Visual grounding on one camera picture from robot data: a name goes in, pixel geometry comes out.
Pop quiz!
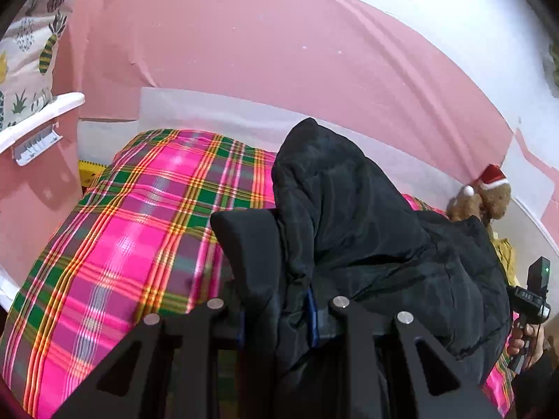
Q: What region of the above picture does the pink wall sheet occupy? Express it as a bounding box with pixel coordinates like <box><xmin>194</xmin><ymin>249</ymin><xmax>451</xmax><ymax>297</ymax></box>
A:
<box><xmin>1</xmin><ymin>0</ymin><xmax>558</xmax><ymax>283</ymax></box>

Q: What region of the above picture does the pink plaid bed blanket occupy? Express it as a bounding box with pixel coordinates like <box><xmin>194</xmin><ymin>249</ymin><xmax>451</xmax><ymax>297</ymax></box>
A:
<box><xmin>0</xmin><ymin>127</ymin><xmax>521</xmax><ymax>419</ymax></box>

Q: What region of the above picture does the black puffer jacket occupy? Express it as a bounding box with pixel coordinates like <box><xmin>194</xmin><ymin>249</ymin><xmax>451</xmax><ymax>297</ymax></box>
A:
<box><xmin>210</xmin><ymin>118</ymin><xmax>511</xmax><ymax>418</ymax></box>

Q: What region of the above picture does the white bed side panel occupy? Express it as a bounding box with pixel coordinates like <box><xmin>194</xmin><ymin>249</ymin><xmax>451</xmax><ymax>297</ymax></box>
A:
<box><xmin>78</xmin><ymin>89</ymin><xmax>558</xmax><ymax>269</ymax></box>

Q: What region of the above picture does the yellow plush toy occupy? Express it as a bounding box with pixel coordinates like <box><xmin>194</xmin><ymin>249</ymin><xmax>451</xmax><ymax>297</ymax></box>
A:
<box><xmin>488</xmin><ymin>226</ymin><xmax>520</xmax><ymax>287</ymax></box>

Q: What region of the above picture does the white shelf ledge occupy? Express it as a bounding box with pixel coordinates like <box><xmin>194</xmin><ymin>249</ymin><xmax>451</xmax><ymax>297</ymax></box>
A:
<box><xmin>0</xmin><ymin>92</ymin><xmax>85</xmax><ymax>167</ymax></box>

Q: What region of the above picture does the pineapple print fabric cover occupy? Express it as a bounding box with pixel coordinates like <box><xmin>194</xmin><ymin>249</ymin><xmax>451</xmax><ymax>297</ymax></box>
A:
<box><xmin>1</xmin><ymin>0</ymin><xmax>77</xmax><ymax>130</ymax></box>

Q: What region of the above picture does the person's right hand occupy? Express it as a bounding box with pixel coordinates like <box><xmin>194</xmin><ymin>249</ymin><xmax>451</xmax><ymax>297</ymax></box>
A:
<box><xmin>507</xmin><ymin>320</ymin><xmax>545</xmax><ymax>370</ymax></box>

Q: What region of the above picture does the brown teddy bear santa hat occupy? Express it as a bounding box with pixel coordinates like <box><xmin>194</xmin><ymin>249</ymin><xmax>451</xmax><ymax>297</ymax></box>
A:
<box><xmin>447</xmin><ymin>164</ymin><xmax>511</xmax><ymax>228</ymax></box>

